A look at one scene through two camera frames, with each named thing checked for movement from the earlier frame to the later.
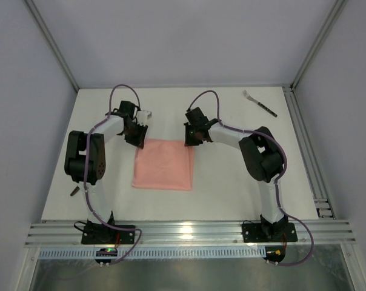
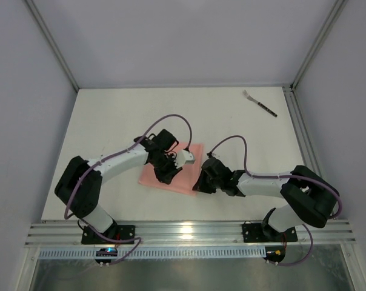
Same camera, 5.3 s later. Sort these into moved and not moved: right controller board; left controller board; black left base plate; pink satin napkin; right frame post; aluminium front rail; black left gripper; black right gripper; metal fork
Moved: black right gripper; black left gripper; pink satin napkin
Not moved: metal fork; right controller board; left controller board; aluminium front rail; black left base plate; right frame post
